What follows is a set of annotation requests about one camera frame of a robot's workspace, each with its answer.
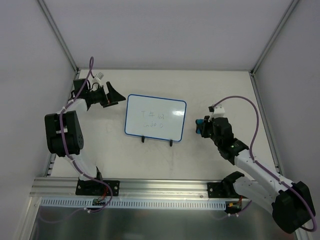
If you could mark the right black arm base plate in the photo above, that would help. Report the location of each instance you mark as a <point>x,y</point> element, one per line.
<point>216,190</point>

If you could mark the blue whiteboard eraser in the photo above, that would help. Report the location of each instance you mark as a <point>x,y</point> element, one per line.
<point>199,126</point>

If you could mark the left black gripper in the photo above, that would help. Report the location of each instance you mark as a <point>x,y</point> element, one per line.
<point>108,94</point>

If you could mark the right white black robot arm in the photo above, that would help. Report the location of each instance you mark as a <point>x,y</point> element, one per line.
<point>289,203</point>

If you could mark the aluminium mounting rail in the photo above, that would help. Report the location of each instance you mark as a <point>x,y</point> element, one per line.
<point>135,188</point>

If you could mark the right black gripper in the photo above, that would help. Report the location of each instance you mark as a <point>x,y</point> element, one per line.
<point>205,126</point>

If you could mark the blue-framed whiteboard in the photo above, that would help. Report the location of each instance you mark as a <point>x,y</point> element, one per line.
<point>155,117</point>

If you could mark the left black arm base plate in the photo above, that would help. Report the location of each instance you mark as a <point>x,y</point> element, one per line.
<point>93,188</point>

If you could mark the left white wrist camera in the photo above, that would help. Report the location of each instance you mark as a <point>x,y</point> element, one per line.
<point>97,79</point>

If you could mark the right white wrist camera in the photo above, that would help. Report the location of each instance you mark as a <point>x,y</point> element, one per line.
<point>217,111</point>

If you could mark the white slotted cable duct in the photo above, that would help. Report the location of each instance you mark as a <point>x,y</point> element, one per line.
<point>135,203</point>

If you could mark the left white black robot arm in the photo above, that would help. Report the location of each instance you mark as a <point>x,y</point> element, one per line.
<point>64,135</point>

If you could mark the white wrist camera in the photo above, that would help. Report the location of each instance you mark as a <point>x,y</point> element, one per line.
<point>217,111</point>
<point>97,79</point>

